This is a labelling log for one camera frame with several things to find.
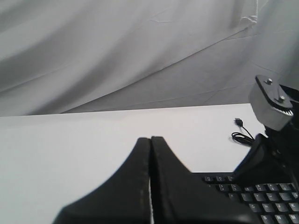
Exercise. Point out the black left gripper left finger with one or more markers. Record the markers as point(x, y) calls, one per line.
point(122, 199)

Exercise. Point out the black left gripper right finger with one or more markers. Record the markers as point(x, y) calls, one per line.
point(179, 197)

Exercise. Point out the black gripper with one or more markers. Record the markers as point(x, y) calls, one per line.
point(271, 159)

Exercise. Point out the black acer keyboard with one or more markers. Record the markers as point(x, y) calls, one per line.
point(273, 202)

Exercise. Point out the grey backdrop cloth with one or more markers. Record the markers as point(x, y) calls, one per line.
point(69, 56)

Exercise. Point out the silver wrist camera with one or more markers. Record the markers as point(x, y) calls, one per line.
point(275, 105)

